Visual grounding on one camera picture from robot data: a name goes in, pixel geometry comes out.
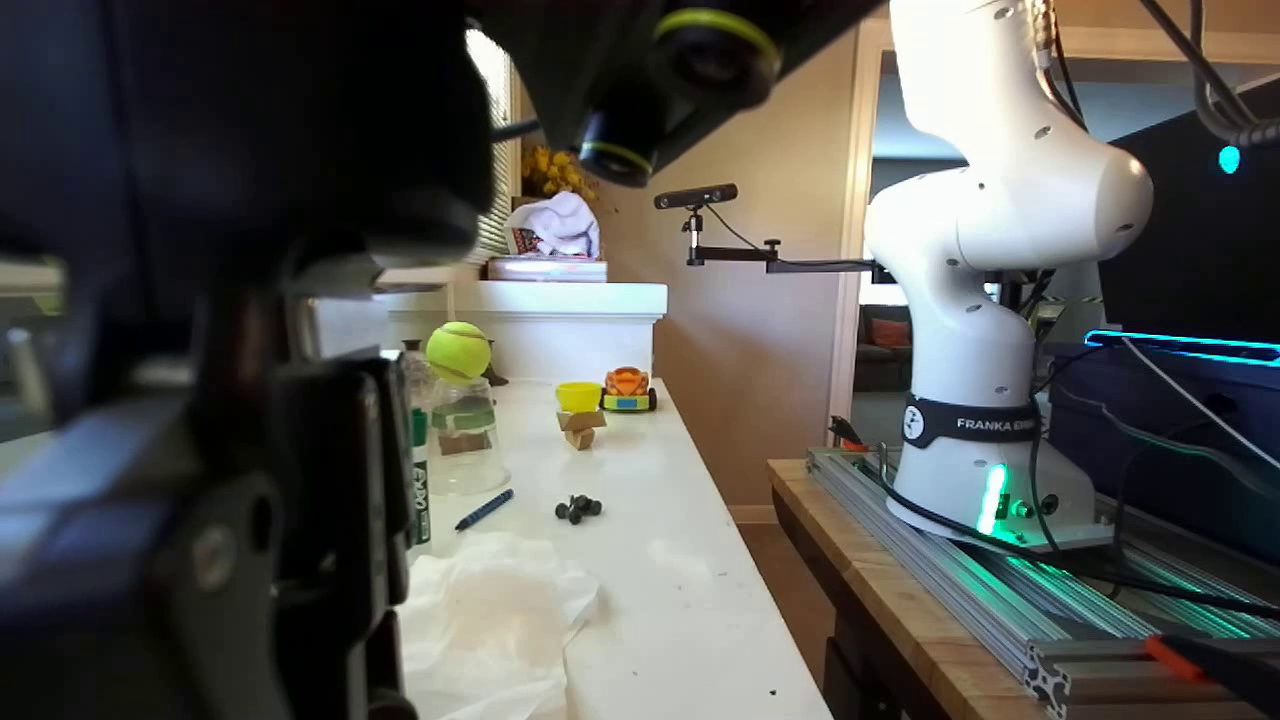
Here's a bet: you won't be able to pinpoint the green dry-erase marker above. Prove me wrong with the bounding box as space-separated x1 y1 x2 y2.
407 406 437 549

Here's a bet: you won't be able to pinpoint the black pen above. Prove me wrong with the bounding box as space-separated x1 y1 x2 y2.
451 483 519 538

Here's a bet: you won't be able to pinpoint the clear glass jar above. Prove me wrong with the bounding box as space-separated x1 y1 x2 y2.
430 375 498 461

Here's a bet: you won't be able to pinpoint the crumpled white tissue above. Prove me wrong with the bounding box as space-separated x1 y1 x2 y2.
395 532 609 720

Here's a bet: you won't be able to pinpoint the yellow-green tennis ball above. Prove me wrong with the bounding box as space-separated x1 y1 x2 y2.
421 318 495 387

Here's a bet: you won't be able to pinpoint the small black bolt piece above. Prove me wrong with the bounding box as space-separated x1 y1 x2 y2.
553 493 603 530

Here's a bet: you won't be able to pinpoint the brown wooden figure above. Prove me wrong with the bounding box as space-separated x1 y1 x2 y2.
554 408 610 458

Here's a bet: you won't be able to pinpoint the yellow plastic cup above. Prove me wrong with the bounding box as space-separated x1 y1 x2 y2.
553 375 609 419

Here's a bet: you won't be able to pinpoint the orange toy car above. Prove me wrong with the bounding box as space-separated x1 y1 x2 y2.
595 366 661 418

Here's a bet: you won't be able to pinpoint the flat grey tray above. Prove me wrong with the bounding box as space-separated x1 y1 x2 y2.
480 254 615 283

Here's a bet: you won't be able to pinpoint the yellow flowers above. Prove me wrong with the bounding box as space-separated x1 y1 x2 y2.
514 137 592 204

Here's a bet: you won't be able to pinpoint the white cloth bundle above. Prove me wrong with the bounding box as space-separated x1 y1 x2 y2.
498 184 609 265

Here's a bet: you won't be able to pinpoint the wooden workbench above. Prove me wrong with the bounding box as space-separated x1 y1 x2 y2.
767 458 1280 720

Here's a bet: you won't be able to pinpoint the blue-lit dark box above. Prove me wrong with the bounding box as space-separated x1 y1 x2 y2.
1052 326 1280 564

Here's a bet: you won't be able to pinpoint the black backdrop panel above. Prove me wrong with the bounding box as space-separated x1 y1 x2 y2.
1106 75 1280 336

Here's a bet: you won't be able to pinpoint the black wrist stereo camera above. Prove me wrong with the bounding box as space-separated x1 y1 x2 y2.
464 0 892 192

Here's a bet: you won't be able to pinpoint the black stereo camera bar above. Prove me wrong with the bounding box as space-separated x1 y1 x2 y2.
647 180 744 211

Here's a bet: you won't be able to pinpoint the white door frame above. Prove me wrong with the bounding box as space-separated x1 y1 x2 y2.
826 13 936 434

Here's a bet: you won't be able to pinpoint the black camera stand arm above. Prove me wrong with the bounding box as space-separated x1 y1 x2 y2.
681 204 883 283

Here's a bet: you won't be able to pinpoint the aluminium extrusion rail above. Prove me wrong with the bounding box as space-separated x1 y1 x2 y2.
802 444 1280 711

